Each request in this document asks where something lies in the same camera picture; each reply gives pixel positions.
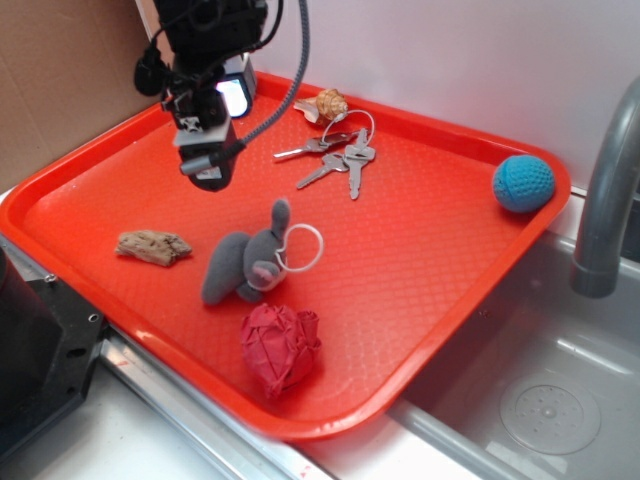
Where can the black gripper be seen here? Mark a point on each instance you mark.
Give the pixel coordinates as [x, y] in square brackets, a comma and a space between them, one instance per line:
[201, 103]

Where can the gray plush animal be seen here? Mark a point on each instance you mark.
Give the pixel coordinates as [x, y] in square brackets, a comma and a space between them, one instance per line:
[251, 265]

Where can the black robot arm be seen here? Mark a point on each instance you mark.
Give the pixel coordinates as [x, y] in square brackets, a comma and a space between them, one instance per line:
[198, 47]

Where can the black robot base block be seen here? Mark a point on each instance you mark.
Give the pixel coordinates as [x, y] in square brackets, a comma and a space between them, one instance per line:
[50, 341]

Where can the tan driftwood piece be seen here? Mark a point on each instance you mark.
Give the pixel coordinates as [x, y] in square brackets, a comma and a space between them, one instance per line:
[154, 247]

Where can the orange spiral seashell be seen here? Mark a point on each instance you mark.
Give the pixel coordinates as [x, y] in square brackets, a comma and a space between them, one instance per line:
[328, 105]

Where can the brown cardboard panel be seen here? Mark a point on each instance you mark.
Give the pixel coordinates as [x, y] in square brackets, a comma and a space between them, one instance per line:
[67, 76]

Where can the silver key bunch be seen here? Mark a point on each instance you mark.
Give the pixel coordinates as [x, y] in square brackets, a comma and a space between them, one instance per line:
[341, 152]

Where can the red plastic tray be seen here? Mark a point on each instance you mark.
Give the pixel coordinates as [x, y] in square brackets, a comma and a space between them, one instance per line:
[403, 265]

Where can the crumpled red paper ball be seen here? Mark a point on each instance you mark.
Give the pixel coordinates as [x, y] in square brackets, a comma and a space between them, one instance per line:
[280, 346]

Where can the blue dimpled ball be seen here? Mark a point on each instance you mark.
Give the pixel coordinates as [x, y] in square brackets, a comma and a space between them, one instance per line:
[523, 183]

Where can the gray faucet spout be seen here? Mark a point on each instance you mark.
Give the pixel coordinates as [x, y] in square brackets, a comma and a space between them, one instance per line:
[609, 225]

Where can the gray sink basin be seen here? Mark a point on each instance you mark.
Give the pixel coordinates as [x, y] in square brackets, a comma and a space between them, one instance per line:
[538, 382]

